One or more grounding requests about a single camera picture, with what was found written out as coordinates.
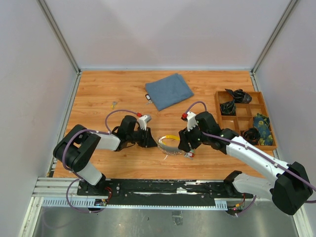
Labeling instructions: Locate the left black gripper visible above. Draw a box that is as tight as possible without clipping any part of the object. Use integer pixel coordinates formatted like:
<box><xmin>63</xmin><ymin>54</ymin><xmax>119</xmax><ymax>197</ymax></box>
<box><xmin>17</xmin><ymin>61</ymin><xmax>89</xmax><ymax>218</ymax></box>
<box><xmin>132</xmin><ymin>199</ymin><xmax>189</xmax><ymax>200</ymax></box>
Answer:
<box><xmin>127</xmin><ymin>126</ymin><xmax>158</xmax><ymax>148</ymax></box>

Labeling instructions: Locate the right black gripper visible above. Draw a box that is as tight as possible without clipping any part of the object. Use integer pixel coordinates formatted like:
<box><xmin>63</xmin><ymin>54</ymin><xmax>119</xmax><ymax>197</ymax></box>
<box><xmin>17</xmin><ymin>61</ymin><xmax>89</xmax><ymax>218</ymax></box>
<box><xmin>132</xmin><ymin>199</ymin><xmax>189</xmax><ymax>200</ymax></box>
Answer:
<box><xmin>178</xmin><ymin>121</ymin><xmax>210</xmax><ymax>152</ymax></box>

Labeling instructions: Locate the metal key organizer ring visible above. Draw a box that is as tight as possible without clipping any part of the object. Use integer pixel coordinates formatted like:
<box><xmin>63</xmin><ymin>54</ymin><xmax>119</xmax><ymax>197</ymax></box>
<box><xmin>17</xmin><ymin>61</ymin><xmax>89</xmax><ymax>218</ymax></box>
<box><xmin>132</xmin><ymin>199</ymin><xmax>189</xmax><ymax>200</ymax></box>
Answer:
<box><xmin>157</xmin><ymin>134</ymin><xmax>185</xmax><ymax>157</ymax></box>

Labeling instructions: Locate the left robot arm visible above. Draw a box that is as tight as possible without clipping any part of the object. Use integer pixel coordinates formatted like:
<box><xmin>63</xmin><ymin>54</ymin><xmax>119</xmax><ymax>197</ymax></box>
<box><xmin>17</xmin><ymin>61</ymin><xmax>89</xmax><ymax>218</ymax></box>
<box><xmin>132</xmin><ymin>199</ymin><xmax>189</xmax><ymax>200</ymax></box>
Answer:
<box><xmin>53</xmin><ymin>115</ymin><xmax>158</xmax><ymax>196</ymax></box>

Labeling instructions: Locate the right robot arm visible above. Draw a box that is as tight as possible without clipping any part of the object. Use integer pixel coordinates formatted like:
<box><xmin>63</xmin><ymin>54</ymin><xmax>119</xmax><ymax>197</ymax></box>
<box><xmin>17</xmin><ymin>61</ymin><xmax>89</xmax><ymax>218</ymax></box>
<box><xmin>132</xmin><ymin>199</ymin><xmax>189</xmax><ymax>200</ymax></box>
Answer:
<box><xmin>178</xmin><ymin>111</ymin><xmax>316</xmax><ymax>215</ymax></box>

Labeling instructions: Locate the dark rolled tie middle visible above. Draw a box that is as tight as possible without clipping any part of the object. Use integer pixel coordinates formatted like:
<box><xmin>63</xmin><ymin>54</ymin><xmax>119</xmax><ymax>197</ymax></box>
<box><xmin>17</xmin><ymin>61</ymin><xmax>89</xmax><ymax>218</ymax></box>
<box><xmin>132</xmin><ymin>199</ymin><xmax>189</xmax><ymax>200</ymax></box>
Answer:
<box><xmin>220</xmin><ymin>100</ymin><xmax>236</xmax><ymax>116</ymax></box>

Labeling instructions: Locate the dark rolled tie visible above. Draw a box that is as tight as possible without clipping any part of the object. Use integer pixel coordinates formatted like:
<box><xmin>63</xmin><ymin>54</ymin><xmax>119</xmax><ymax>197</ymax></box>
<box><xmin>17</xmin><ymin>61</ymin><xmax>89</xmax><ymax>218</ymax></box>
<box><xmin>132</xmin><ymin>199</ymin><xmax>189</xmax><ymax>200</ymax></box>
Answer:
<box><xmin>225</xmin><ymin>89</ymin><xmax>252</xmax><ymax>104</ymax></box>
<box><xmin>241</xmin><ymin>127</ymin><xmax>261</xmax><ymax>145</ymax></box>
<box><xmin>220</xmin><ymin>100</ymin><xmax>236</xmax><ymax>116</ymax></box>

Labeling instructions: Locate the folded blue cloth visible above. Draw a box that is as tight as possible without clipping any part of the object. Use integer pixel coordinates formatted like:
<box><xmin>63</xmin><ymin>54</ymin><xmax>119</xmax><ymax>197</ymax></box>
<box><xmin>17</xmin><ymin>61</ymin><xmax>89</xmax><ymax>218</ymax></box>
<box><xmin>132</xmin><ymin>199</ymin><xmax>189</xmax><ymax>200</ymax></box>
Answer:
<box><xmin>145</xmin><ymin>73</ymin><xmax>194</xmax><ymax>111</ymax></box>

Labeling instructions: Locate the wooden compartment tray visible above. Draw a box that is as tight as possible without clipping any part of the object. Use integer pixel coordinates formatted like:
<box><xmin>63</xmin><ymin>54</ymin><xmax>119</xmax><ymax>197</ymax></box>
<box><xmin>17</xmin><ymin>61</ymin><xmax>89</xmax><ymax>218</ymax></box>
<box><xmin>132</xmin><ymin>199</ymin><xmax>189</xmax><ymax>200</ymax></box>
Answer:
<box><xmin>214</xmin><ymin>90</ymin><xmax>278</xmax><ymax>152</ymax></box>

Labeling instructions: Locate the dark rolled tie bottom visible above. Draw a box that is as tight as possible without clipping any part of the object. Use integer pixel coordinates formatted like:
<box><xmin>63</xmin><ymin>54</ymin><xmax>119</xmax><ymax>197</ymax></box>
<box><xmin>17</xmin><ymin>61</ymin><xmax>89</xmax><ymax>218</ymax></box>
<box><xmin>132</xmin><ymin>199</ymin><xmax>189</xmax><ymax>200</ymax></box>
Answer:
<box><xmin>241</xmin><ymin>127</ymin><xmax>261</xmax><ymax>145</ymax></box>

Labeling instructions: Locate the dark rolled tie top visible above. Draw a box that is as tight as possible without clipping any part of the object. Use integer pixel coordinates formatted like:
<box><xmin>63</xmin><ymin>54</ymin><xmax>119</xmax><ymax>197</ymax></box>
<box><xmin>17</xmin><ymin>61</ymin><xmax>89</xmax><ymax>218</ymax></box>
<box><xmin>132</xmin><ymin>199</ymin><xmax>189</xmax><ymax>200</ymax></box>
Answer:
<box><xmin>225</xmin><ymin>89</ymin><xmax>252</xmax><ymax>104</ymax></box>

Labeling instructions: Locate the blue floral rolled tie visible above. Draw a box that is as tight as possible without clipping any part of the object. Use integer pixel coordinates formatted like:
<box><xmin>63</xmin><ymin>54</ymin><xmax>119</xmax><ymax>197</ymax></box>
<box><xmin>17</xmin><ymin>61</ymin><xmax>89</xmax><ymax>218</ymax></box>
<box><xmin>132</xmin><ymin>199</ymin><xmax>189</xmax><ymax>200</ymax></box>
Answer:
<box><xmin>253</xmin><ymin>113</ymin><xmax>274</xmax><ymax>146</ymax></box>

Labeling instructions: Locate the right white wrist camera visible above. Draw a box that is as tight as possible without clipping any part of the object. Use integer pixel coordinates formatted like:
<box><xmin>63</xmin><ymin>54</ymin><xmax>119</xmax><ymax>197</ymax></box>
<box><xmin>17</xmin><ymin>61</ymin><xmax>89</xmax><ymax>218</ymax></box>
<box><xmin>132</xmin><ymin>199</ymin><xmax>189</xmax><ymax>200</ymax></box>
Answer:
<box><xmin>186</xmin><ymin>111</ymin><xmax>198</xmax><ymax>131</ymax></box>

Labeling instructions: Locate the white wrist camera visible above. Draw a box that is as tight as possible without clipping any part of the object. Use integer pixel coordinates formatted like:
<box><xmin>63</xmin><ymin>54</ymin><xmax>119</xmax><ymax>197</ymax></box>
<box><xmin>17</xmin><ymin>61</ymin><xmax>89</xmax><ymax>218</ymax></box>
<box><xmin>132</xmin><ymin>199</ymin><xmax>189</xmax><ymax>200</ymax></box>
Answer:
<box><xmin>186</xmin><ymin>111</ymin><xmax>198</xmax><ymax>131</ymax></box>
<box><xmin>137</xmin><ymin>115</ymin><xmax>152</xmax><ymax>131</ymax></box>

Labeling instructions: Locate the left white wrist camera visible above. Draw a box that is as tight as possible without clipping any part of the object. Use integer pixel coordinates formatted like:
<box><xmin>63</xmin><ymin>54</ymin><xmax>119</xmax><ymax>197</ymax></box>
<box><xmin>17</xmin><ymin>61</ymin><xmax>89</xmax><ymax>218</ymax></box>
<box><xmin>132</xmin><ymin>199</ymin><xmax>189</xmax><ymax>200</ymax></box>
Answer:
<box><xmin>137</xmin><ymin>115</ymin><xmax>152</xmax><ymax>131</ymax></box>

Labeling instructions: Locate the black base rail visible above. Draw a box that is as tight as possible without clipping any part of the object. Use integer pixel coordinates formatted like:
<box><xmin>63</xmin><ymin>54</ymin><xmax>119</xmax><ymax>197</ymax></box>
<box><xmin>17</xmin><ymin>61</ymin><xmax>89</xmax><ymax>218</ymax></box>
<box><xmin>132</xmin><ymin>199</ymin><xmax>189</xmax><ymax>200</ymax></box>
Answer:
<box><xmin>77</xmin><ymin>179</ymin><xmax>253</xmax><ymax>207</ymax></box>

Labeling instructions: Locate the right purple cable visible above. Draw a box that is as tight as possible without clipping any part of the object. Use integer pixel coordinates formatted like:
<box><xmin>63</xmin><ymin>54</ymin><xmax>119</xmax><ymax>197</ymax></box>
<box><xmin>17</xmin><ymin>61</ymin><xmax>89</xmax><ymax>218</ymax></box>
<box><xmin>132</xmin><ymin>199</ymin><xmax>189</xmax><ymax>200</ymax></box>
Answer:
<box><xmin>181</xmin><ymin>101</ymin><xmax>316</xmax><ymax>218</ymax></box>

